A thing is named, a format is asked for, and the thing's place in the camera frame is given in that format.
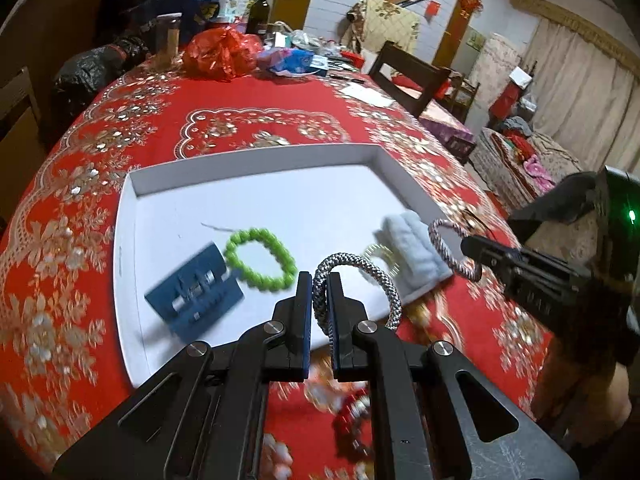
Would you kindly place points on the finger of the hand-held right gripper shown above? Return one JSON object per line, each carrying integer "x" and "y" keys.
{"x": 500, "y": 252}
{"x": 530, "y": 287}

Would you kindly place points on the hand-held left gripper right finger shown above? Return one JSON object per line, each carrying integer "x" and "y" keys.
{"x": 335, "y": 325}

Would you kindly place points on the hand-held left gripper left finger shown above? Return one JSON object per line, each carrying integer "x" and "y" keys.
{"x": 305, "y": 320}

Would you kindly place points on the light blue fluffy hair band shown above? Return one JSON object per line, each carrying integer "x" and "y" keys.
{"x": 415, "y": 250}

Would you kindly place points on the blue hair clip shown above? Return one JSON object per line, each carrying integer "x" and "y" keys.
{"x": 175, "y": 295}

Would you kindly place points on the white cardboard box tray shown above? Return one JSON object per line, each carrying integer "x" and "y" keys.
{"x": 250, "y": 195}

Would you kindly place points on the person's right forearm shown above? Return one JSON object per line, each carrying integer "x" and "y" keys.
{"x": 617, "y": 390}

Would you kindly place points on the pink cloth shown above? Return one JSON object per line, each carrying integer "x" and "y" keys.
{"x": 537, "y": 170}

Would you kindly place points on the floral covered sofa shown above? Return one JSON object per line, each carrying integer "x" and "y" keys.
{"x": 550, "y": 155}

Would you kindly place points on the beige curtain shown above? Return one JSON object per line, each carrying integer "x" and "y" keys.
{"x": 575, "y": 85}

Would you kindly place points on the dark wooden chair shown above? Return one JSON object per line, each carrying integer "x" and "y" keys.
{"x": 410, "y": 67}
{"x": 465, "y": 92}

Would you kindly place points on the floral covered cabinet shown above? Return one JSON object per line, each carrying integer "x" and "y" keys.
{"x": 497, "y": 60}

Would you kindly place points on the white paper sheet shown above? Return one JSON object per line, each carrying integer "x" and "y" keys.
{"x": 367, "y": 94}

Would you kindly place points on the black pen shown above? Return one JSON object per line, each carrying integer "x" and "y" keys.
{"x": 345, "y": 78}

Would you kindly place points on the red paper square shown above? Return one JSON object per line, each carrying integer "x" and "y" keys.
{"x": 432, "y": 8}

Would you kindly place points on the floral hanging cloth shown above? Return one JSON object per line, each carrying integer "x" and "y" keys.
{"x": 385, "y": 20}

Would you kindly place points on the blue white plastic packet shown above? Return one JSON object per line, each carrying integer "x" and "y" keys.
{"x": 295, "y": 60}

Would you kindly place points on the red plastic bag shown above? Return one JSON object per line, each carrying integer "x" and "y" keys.
{"x": 220, "y": 52}

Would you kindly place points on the dark wine bottle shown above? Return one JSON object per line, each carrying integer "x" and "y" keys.
{"x": 258, "y": 15}

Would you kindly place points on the glass jar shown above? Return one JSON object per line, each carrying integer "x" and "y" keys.
{"x": 168, "y": 40}

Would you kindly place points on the blue plastic bag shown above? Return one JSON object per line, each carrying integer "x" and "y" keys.
{"x": 195, "y": 2}

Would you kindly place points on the brown wooden chair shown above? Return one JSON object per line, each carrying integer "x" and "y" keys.
{"x": 15, "y": 110}

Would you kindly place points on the brown round wooden board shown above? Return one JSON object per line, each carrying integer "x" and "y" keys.
{"x": 55, "y": 10}

